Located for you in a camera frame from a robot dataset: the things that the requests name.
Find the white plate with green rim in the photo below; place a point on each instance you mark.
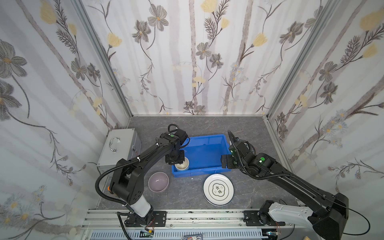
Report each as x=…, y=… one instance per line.
x=218, y=190

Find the purple bowl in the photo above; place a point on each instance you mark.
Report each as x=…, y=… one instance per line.
x=158, y=182

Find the blue plastic bin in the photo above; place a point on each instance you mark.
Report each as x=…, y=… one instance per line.
x=204, y=155

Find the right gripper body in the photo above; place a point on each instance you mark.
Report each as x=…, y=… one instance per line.
x=227, y=160

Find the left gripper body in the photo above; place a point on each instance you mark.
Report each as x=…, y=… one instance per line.
x=175, y=157

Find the aluminium mounting rail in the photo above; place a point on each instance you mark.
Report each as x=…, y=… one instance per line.
x=189, y=224

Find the cream mug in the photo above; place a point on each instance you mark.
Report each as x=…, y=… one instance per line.
x=184, y=165

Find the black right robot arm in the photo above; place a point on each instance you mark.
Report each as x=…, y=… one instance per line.
x=325, y=213

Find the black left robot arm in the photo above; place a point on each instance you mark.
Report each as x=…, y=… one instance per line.
x=128, y=179

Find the silver aluminium case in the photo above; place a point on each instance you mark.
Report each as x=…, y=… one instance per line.
x=120, y=144

